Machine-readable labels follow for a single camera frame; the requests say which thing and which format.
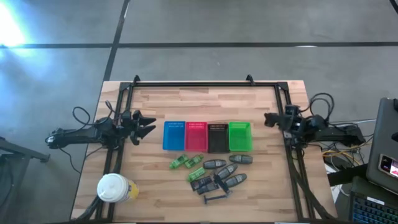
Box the grey laptop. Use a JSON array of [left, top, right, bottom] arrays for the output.
[[366, 97, 398, 195]]

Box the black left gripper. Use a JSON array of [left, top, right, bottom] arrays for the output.
[[120, 109, 157, 146]]

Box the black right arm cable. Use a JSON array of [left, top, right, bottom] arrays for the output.
[[307, 92, 336, 126]]

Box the black metal table frame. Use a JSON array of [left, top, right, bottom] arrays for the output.
[[74, 74, 338, 223]]

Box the black backlit keyboard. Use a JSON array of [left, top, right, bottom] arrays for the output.
[[349, 191, 398, 224]]

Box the blue plastic basket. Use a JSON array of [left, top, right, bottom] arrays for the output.
[[162, 120, 187, 152]]

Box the black strap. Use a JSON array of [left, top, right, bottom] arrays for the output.
[[327, 164, 368, 187]]

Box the green shampoo bottle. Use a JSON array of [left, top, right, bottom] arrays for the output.
[[184, 154, 205, 169], [169, 154, 190, 170], [187, 167, 206, 182]]

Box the green plastic basket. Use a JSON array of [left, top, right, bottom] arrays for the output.
[[228, 121, 253, 152]]

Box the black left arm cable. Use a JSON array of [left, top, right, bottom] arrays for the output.
[[72, 100, 116, 126]]

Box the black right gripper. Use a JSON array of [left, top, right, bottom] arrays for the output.
[[264, 105, 302, 131]]

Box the yellow cable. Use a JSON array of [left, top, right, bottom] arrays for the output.
[[322, 150, 364, 166]]

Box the dark metal side stand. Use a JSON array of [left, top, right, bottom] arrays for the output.
[[0, 136, 51, 224]]

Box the black toiletry tube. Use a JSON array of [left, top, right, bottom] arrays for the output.
[[196, 182, 220, 195], [190, 175, 213, 191]]

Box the black plastic basket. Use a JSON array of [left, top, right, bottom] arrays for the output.
[[206, 123, 230, 154]]

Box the white-lidded yellow container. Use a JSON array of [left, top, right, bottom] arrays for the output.
[[96, 172, 140, 203]]

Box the white cable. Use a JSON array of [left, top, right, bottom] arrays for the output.
[[329, 118, 377, 126]]

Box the black disposable razor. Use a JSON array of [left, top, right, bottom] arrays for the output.
[[213, 174, 233, 196], [203, 193, 233, 205]]

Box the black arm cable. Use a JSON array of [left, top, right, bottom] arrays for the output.
[[307, 92, 336, 126], [72, 100, 116, 126]]

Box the red plastic basket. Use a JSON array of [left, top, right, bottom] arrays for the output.
[[185, 121, 208, 152]]

